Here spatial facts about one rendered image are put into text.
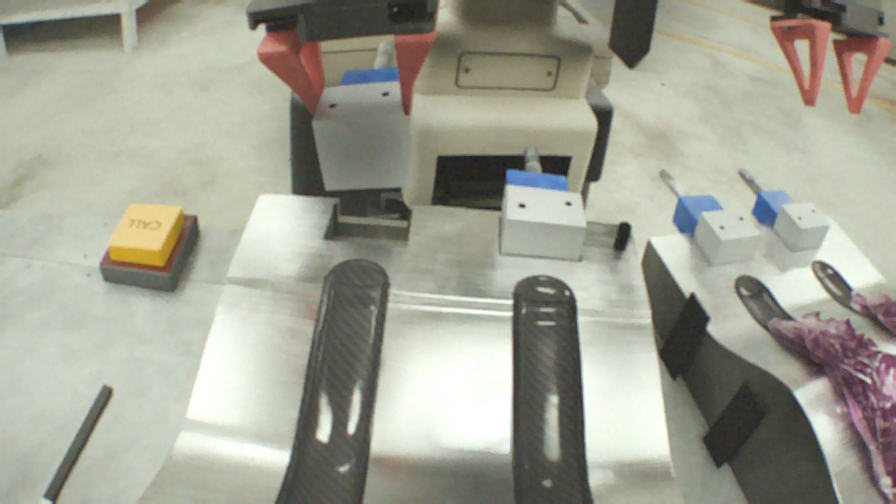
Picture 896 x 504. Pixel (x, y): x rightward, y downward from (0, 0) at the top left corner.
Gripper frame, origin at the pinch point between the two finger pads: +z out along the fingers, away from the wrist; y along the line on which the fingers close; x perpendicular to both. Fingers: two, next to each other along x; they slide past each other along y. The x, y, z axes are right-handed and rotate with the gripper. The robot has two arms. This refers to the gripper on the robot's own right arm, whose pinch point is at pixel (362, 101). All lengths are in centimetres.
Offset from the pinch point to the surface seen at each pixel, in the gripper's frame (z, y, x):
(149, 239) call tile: 11.4, -20.3, 0.2
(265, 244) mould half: 7.1, -6.7, -4.7
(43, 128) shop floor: 98, -186, 153
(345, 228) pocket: 10.4, -2.5, -0.3
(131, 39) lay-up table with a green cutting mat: 103, -177, 235
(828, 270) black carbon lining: 18.0, 39.5, 1.5
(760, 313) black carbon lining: 16.0, 28.9, -4.4
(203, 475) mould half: 4.0, -6.1, -22.5
